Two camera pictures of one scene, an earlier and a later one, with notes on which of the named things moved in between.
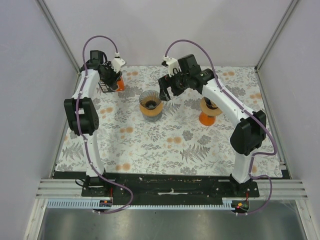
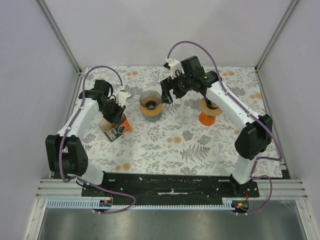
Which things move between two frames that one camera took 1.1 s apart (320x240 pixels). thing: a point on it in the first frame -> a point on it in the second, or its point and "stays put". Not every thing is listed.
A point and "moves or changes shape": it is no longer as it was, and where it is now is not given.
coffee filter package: x=119 y=86 moves or changes shape
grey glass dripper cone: x=150 y=99 stays put
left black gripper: x=112 y=82 -> x=118 y=114
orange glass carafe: x=206 y=120 stays put
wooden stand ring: x=152 y=112 stays put
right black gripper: x=166 y=82 stays put
